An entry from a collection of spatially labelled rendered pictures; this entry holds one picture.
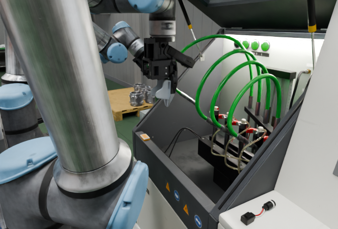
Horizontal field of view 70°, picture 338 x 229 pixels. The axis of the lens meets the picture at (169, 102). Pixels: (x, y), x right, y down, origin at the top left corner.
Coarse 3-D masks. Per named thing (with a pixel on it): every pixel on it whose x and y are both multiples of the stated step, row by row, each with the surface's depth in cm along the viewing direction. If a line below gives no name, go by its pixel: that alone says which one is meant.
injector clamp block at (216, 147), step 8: (216, 136) 110; (200, 144) 108; (208, 144) 103; (216, 144) 103; (200, 152) 109; (208, 152) 103; (216, 152) 98; (224, 152) 96; (232, 152) 98; (208, 160) 104; (216, 160) 98; (232, 160) 91; (216, 168) 99; (224, 168) 94; (240, 168) 86; (216, 176) 100; (224, 176) 95; (232, 176) 91; (224, 184) 96
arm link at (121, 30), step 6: (120, 24) 101; (126, 24) 103; (114, 30) 102; (120, 30) 101; (126, 30) 101; (132, 30) 103; (120, 36) 101; (126, 36) 101; (132, 36) 101; (138, 36) 104; (126, 42) 102; (132, 42) 101
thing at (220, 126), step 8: (240, 64) 80; (248, 64) 81; (256, 64) 83; (232, 72) 79; (264, 72) 86; (224, 80) 78; (216, 96) 78; (264, 112) 93; (264, 120) 94; (224, 128) 84; (232, 136) 87
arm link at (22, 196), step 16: (32, 144) 43; (48, 144) 42; (0, 160) 39; (16, 160) 38; (32, 160) 38; (48, 160) 39; (0, 176) 37; (16, 176) 37; (32, 176) 38; (48, 176) 37; (0, 192) 39; (16, 192) 38; (32, 192) 37; (16, 208) 39; (32, 208) 38; (16, 224) 40; (32, 224) 40; (48, 224) 41
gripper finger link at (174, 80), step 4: (176, 72) 69; (172, 76) 69; (176, 76) 69; (172, 80) 70; (176, 80) 69; (172, 84) 70; (176, 84) 70; (172, 88) 71; (176, 88) 71; (172, 92) 71
